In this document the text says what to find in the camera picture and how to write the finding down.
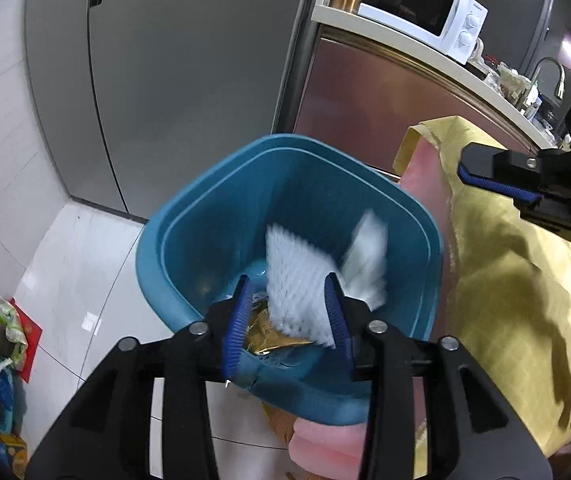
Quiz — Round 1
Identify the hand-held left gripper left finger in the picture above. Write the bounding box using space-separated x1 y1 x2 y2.
26 274 257 480

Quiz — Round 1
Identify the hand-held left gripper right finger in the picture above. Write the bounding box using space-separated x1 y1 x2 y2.
323 272 553 480

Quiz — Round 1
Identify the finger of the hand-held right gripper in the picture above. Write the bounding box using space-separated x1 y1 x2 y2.
513 182 571 243
458 137 571 203

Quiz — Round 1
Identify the white foam fruit net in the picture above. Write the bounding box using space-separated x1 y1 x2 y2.
264 225 342 350

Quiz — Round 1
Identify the white tissue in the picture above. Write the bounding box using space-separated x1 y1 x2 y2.
340 210 389 311

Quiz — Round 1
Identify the blue plastic trash bin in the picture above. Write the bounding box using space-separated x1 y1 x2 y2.
136 133 446 423

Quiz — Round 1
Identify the gold snack wrapper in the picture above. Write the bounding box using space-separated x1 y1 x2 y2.
243 299 315 358

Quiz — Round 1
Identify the yellow checked tablecloth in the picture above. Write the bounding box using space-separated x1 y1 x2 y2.
393 116 571 480

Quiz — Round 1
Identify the clear plastic bag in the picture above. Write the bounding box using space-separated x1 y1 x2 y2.
485 61 532 102

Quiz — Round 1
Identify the metal kitchen faucet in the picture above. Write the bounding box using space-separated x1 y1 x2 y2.
529 57 567 112

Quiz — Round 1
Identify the stainless steel cabinet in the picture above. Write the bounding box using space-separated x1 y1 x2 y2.
293 24 537 177

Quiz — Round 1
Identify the white microwave oven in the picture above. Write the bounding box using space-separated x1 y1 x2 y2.
358 0 489 66

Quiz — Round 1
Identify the green and white plastic bag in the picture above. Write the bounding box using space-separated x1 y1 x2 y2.
0 299 30 372

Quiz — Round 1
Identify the grey refrigerator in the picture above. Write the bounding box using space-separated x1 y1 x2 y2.
24 0 327 222

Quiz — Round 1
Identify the orange and blue box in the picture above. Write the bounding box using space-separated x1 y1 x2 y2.
0 431 30 477

